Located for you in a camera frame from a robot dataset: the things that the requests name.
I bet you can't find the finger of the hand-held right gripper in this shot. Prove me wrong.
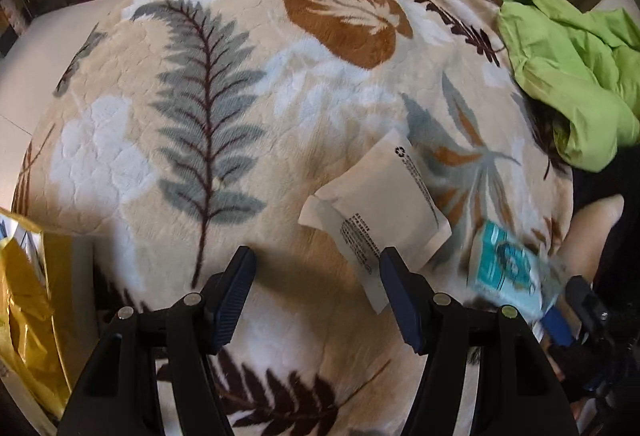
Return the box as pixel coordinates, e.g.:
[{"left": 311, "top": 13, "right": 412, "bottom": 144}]
[
  {"left": 540, "top": 303, "right": 576, "bottom": 349},
  {"left": 565, "top": 275, "right": 598, "bottom": 317}
]

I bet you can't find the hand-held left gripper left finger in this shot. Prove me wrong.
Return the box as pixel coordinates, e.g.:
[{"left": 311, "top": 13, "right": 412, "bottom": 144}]
[{"left": 57, "top": 245, "right": 257, "bottom": 436}]

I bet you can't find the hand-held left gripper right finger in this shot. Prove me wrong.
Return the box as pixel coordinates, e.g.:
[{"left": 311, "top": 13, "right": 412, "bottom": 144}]
[{"left": 378, "top": 246, "right": 578, "bottom": 436}]

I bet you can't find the teal wipes packet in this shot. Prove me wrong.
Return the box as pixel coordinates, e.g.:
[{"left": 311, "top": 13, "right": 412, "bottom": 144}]
[{"left": 466, "top": 220, "right": 566, "bottom": 322}]

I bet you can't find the beige tissue pack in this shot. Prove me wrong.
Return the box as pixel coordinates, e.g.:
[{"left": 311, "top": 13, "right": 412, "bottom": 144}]
[{"left": 298, "top": 127, "right": 453, "bottom": 314}]

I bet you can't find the person's right forearm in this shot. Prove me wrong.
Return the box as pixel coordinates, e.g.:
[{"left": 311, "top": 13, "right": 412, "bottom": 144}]
[{"left": 560, "top": 193, "right": 626, "bottom": 282}]

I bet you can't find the yellow plastic bag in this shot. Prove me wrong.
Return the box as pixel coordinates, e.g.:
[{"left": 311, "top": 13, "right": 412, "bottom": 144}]
[{"left": 0, "top": 208, "right": 88, "bottom": 419}]

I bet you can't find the leaf print fleece blanket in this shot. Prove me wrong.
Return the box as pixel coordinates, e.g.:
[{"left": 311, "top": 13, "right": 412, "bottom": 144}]
[{"left": 10, "top": 0, "right": 576, "bottom": 436}]

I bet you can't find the lime green cloth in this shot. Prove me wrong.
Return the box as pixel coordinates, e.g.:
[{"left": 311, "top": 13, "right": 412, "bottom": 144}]
[{"left": 480, "top": 0, "right": 640, "bottom": 173}]

